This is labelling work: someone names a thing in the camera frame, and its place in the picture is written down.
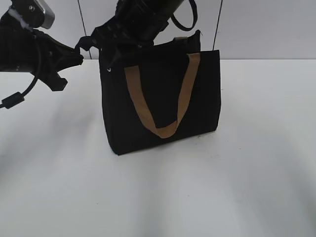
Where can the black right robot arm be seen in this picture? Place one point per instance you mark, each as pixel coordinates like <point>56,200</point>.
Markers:
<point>169,7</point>

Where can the black tote bag tan handles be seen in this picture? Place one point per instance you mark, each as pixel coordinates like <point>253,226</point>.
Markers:
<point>160,94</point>

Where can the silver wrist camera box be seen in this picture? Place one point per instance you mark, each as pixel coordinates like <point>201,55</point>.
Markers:
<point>32,13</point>

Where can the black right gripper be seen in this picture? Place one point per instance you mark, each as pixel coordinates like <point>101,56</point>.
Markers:
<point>134,23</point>

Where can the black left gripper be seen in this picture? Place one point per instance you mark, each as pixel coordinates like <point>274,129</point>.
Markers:
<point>24,51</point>

